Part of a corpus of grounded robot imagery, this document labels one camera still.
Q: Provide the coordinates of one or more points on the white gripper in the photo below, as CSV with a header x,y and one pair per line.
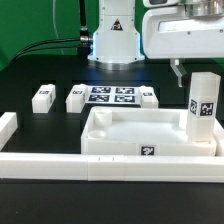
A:
x,y
178,29

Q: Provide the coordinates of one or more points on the white desk top tray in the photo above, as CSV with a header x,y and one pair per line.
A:
x,y
144,132

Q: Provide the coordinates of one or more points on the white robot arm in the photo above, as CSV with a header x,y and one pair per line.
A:
x,y
116,42

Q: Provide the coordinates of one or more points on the fiducial marker board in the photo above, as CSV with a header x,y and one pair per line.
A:
x,y
113,95

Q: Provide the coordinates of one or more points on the white left fence block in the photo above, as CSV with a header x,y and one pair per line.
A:
x,y
8,125

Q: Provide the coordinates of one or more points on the white front fence bar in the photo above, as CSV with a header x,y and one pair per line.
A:
x,y
111,167

